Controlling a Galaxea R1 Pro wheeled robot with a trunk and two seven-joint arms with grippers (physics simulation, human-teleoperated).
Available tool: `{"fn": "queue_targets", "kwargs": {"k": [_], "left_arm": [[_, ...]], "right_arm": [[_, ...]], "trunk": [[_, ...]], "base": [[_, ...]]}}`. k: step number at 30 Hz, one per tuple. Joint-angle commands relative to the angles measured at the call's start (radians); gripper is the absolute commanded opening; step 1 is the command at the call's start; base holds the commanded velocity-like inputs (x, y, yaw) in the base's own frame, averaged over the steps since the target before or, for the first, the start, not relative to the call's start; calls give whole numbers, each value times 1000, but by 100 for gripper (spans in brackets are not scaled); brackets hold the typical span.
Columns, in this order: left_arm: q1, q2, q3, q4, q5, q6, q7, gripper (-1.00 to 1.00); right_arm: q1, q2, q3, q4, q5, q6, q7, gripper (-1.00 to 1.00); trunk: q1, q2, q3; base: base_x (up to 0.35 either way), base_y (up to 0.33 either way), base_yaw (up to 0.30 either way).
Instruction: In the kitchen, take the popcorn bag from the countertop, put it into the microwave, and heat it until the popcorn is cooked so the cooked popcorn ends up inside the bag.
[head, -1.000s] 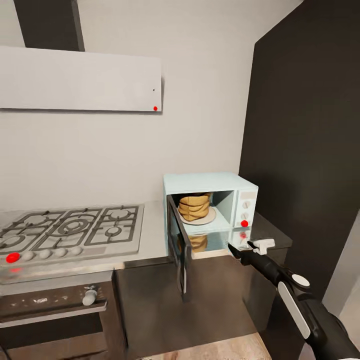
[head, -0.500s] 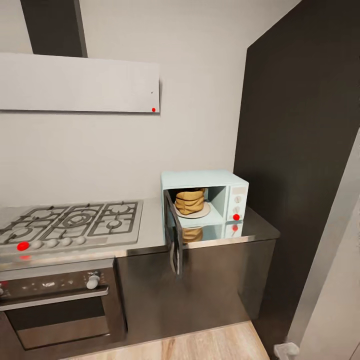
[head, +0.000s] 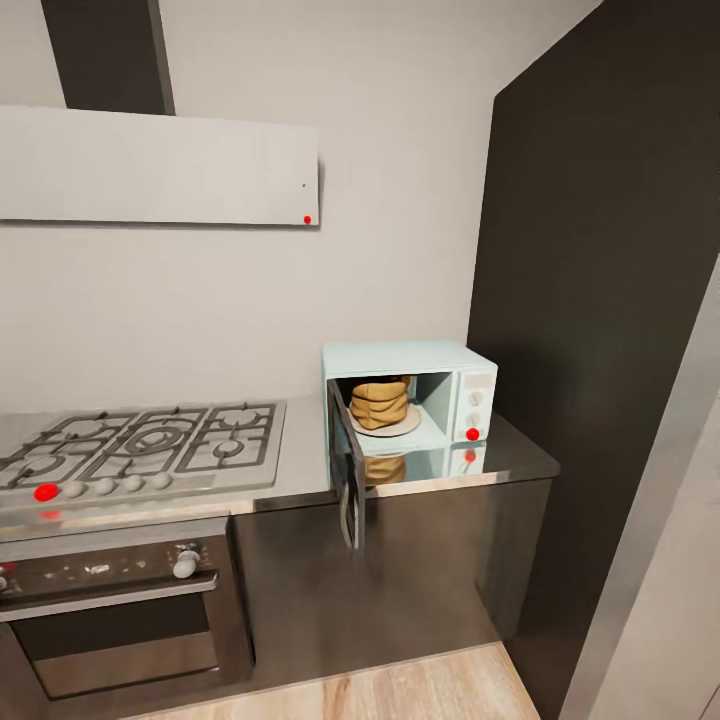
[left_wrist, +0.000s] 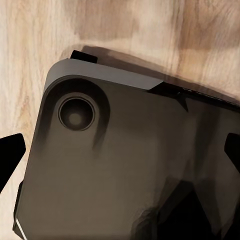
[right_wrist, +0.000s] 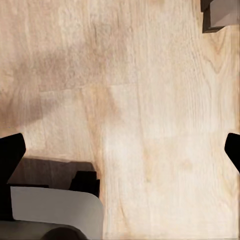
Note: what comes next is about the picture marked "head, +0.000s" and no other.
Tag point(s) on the fridge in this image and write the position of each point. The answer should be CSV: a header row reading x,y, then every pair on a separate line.
x,y
597,294

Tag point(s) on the popcorn bag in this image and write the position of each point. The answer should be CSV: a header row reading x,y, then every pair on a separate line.
x,y
379,400

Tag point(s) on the oven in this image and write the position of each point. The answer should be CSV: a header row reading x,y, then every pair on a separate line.
x,y
107,619

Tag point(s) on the range hood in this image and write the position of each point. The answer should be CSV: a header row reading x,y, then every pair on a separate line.
x,y
118,152

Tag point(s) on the microwave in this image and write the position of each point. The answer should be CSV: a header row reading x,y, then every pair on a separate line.
x,y
450,401

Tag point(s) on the burner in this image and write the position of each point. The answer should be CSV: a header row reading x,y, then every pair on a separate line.
x,y
87,458

